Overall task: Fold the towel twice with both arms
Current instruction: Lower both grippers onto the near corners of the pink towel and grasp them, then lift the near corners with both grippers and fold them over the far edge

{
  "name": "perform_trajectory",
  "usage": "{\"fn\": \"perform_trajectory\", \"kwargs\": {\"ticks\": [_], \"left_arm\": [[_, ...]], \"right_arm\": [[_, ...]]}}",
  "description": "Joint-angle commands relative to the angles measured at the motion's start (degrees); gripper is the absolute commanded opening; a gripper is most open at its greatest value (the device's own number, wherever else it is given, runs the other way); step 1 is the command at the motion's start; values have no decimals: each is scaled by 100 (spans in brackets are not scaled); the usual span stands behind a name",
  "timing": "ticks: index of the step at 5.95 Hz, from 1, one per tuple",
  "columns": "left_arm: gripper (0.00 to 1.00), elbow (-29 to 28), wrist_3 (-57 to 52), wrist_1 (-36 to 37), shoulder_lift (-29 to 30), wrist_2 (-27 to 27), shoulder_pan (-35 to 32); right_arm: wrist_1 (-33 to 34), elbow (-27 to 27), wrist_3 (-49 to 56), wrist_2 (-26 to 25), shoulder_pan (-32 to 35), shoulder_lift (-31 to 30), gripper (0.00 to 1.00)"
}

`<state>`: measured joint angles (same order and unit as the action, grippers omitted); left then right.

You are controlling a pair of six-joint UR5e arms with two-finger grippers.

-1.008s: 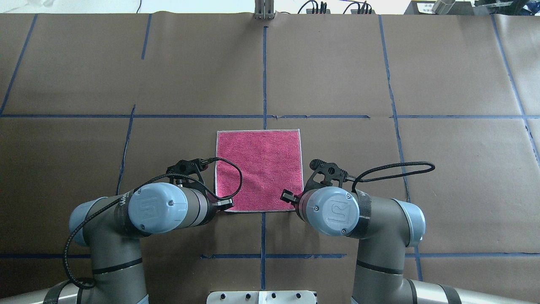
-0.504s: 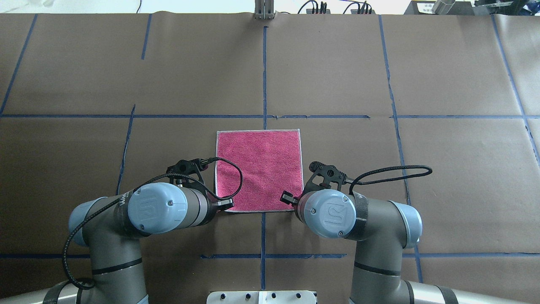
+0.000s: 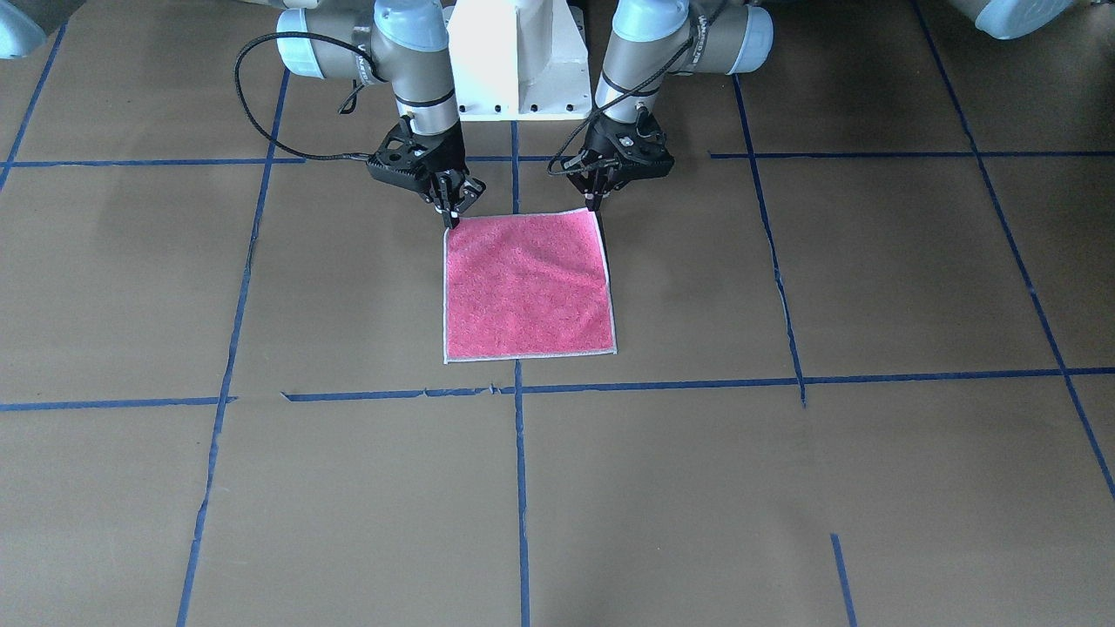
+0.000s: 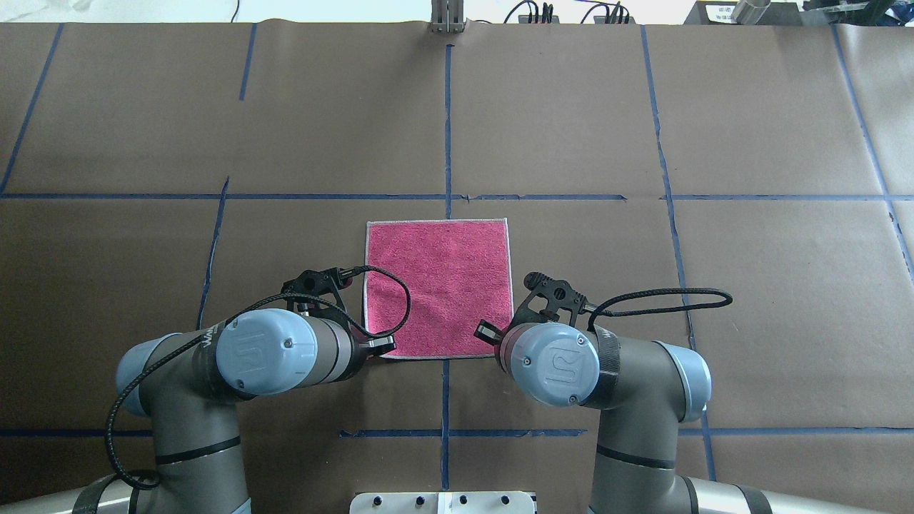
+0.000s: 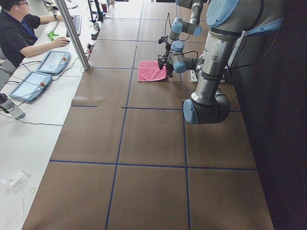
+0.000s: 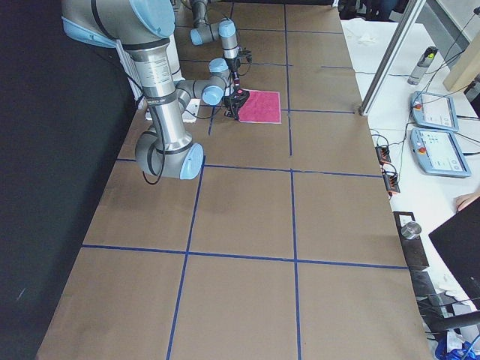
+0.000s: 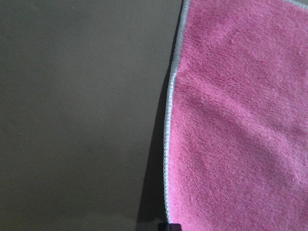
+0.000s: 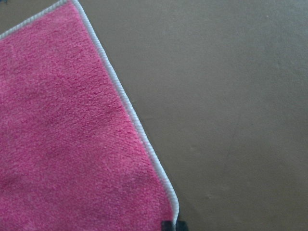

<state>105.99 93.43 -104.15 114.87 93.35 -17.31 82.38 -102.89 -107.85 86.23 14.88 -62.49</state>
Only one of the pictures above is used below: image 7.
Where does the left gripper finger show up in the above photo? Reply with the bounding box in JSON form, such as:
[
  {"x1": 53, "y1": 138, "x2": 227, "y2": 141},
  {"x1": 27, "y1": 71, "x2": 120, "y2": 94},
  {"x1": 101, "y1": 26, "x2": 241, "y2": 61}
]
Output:
[{"x1": 158, "y1": 223, "x2": 181, "y2": 231}]

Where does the pink towel with white edge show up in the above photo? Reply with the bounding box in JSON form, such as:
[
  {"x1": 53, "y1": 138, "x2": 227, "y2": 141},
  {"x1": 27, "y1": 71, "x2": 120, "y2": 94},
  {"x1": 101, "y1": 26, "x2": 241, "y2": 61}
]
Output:
[{"x1": 163, "y1": 0, "x2": 308, "y2": 231}]

